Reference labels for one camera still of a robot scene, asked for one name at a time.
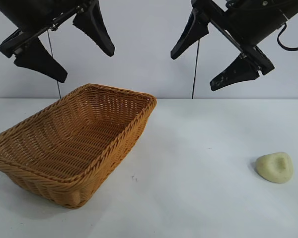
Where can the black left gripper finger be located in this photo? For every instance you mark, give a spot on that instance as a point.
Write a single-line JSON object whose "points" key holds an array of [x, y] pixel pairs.
{"points": [[42, 64], [94, 27]]}

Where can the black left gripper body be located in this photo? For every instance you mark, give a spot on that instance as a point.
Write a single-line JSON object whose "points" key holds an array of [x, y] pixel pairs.
{"points": [[39, 12]]}

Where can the brown woven wicker basket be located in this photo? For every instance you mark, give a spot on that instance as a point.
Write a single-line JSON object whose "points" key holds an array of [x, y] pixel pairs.
{"points": [[64, 138]]}

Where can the pale yellow egg yolk pastry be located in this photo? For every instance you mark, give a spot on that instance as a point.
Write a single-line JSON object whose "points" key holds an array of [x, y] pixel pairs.
{"points": [[270, 169]]}

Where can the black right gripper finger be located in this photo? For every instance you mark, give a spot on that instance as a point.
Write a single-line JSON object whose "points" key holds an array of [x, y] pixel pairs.
{"points": [[238, 72], [192, 34]]}

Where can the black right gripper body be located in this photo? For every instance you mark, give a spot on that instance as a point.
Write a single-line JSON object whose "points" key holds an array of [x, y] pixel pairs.
{"points": [[253, 22]]}

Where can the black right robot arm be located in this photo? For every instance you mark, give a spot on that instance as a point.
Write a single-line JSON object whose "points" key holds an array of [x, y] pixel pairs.
{"points": [[294, 5]]}

